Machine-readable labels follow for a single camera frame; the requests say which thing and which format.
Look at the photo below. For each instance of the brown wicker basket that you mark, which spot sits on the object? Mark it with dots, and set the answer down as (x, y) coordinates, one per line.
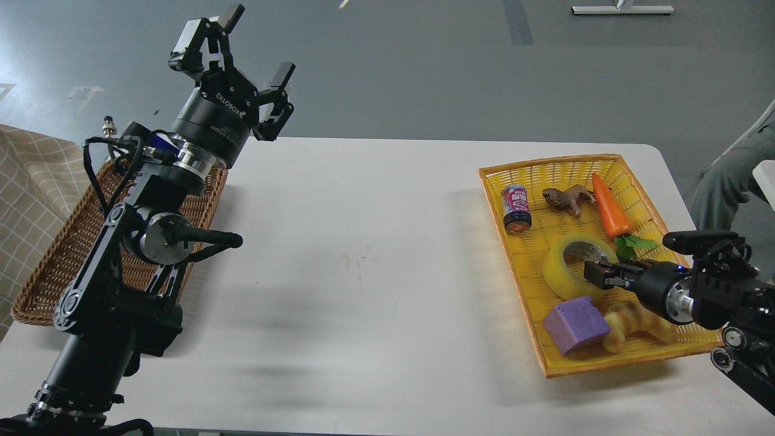
(37, 299)

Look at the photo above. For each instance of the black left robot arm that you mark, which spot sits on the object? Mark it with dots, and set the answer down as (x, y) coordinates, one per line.
(122, 303)

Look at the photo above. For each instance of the yellow plastic basket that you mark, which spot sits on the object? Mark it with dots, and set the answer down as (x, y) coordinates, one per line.
(525, 253)

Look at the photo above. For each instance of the beige checkered cloth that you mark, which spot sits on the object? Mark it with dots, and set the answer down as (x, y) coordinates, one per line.
(42, 179)

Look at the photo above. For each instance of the toy croissant bread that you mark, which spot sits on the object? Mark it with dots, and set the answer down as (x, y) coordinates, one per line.
(625, 318)

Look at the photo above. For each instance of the small soda can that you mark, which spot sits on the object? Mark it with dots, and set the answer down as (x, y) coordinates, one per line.
(517, 217)

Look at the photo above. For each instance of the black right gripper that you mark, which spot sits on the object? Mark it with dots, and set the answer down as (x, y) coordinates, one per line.
(661, 287)

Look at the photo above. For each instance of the purple foam block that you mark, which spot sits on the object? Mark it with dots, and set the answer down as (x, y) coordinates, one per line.
(575, 324)

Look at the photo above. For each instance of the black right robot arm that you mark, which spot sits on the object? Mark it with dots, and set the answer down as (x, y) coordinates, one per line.
(720, 291)

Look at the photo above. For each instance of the orange toy carrot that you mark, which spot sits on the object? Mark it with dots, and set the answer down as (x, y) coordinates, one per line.
(616, 224)

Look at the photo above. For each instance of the yellow tape roll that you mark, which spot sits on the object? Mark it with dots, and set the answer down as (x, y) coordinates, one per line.
(561, 279)

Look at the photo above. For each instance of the brown toy animal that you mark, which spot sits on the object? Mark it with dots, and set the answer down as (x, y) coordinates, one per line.
(568, 200)

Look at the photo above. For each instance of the white stand base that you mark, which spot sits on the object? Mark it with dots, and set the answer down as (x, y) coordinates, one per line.
(622, 8)

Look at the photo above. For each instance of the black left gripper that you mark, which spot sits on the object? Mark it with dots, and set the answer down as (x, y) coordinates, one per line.
(225, 106)

